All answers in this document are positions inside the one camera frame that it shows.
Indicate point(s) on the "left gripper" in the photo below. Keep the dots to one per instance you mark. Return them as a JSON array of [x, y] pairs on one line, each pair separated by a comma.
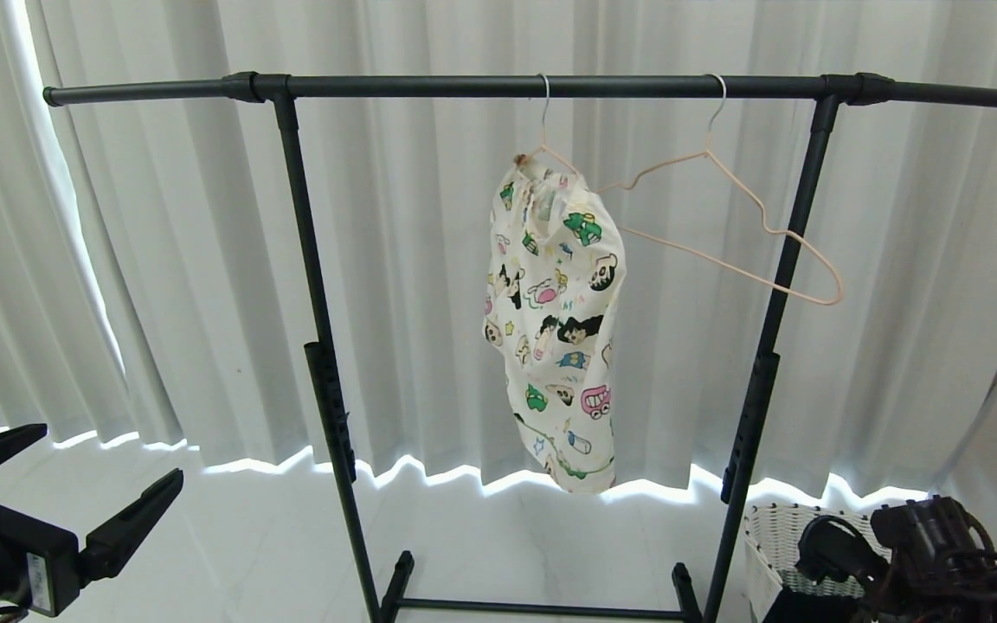
[[5, 554]]

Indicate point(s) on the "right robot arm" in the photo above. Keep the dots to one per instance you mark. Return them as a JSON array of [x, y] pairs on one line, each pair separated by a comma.
[[940, 562]]

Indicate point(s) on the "black clothes rack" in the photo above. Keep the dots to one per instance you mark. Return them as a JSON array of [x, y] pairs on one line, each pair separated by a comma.
[[464, 86]]

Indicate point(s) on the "pink clothes hanger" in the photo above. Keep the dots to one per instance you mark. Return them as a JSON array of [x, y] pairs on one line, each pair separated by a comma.
[[723, 266], [543, 121]]

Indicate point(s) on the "white laundry basket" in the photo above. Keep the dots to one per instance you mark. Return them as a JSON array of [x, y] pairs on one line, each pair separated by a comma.
[[771, 545]]

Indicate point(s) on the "white curtain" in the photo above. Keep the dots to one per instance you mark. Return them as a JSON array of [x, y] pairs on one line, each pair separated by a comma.
[[161, 260]]

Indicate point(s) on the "cream printed garment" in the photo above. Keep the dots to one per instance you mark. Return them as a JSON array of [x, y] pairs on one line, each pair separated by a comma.
[[559, 346]]

